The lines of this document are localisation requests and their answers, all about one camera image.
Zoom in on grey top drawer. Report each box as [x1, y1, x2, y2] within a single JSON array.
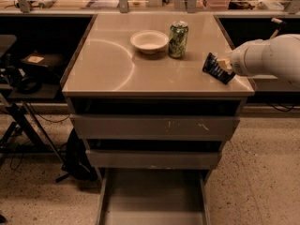
[[71, 98, 241, 141]]

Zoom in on grey drawer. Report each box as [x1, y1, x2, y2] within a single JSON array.
[[86, 140, 220, 170], [71, 98, 241, 141], [96, 169, 211, 225]]

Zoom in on black side stand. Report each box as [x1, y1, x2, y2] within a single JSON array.
[[0, 35, 64, 163]]

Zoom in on black box with label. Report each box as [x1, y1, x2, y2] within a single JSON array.
[[20, 52, 68, 73]]

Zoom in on green soda can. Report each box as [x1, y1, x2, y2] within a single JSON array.
[[168, 21, 188, 58]]

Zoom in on grey middle drawer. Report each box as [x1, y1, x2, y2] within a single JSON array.
[[86, 140, 220, 170]]

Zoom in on white stick with tip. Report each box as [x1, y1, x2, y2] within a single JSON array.
[[271, 18, 286, 38]]

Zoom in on black headphones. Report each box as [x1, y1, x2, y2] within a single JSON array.
[[15, 69, 41, 94]]

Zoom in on grey bottom drawer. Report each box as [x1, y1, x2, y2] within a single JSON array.
[[96, 169, 211, 225]]

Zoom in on grey drawer cabinet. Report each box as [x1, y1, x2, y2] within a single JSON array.
[[59, 12, 257, 225]]

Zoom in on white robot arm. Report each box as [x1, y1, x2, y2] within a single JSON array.
[[217, 34, 300, 86]]

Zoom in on white paper bowl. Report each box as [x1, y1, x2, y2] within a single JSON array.
[[130, 30, 169, 54]]

